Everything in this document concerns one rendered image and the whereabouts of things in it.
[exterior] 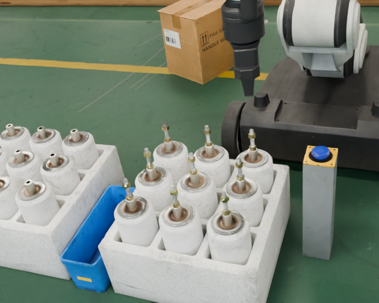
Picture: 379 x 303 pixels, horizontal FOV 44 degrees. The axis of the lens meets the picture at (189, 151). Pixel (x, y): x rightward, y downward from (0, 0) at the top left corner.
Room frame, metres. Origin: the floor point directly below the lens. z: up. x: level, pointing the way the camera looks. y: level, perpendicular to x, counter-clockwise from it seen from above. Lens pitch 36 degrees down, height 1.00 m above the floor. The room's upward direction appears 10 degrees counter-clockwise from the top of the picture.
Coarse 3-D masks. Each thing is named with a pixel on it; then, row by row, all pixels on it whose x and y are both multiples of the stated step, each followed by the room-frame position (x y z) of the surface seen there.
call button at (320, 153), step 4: (312, 148) 0.86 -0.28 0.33; (316, 148) 0.85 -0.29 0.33; (320, 148) 0.85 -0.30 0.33; (324, 148) 0.85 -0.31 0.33; (328, 148) 0.85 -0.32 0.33; (312, 152) 0.84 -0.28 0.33; (316, 152) 0.84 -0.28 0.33; (320, 152) 0.84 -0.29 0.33; (324, 152) 0.84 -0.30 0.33; (328, 152) 0.83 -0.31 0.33; (316, 156) 0.83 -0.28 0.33; (320, 156) 0.83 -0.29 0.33; (324, 156) 0.83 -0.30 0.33
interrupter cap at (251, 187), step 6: (234, 180) 0.88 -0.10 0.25; (246, 180) 0.87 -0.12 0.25; (252, 180) 0.87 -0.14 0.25; (228, 186) 0.86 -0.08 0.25; (234, 186) 0.86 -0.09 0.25; (246, 186) 0.86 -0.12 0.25; (252, 186) 0.85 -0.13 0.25; (228, 192) 0.84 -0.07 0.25; (234, 192) 0.84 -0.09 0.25; (240, 192) 0.84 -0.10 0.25; (246, 192) 0.83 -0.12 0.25; (252, 192) 0.83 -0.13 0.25; (240, 198) 0.82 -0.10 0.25
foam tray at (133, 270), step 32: (288, 192) 0.97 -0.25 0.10; (128, 256) 0.78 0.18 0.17; (160, 256) 0.75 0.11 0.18; (192, 256) 0.73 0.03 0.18; (256, 256) 0.70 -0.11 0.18; (128, 288) 0.79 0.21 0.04; (160, 288) 0.75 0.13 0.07; (192, 288) 0.71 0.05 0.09; (224, 288) 0.68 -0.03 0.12; (256, 288) 0.65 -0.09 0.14
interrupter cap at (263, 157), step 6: (246, 150) 0.99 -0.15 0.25; (258, 150) 0.99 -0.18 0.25; (240, 156) 0.97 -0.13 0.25; (246, 156) 0.97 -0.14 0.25; (258, 156) 0.96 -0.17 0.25; (264, 156) 0.96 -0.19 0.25; (246, 162) 0.94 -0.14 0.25; (252, 162) 0.94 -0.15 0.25; (258, 162) 0.93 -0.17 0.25; (264, 162) 0.93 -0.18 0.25
